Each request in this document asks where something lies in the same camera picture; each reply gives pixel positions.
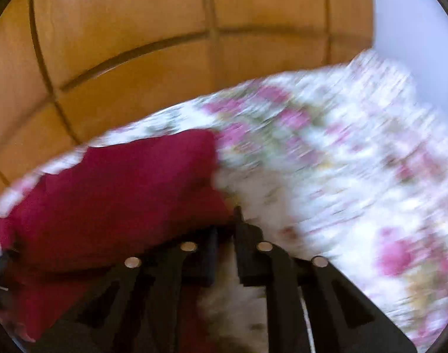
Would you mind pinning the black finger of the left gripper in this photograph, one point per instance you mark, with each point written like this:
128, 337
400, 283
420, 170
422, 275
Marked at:
9, 284

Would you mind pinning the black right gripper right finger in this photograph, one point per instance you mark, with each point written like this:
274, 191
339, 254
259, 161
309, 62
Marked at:
310, 305

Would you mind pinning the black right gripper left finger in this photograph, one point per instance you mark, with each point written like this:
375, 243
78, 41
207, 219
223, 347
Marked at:
151, 308

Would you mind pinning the dark red long-sleeve shirt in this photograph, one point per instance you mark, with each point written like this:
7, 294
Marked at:
117, 202

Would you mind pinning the floral bedspread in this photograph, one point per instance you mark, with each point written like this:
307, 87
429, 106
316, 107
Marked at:
342, 162

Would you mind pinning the wooden panelled wardrobe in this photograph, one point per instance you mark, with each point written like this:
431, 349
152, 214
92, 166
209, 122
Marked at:
72, 69

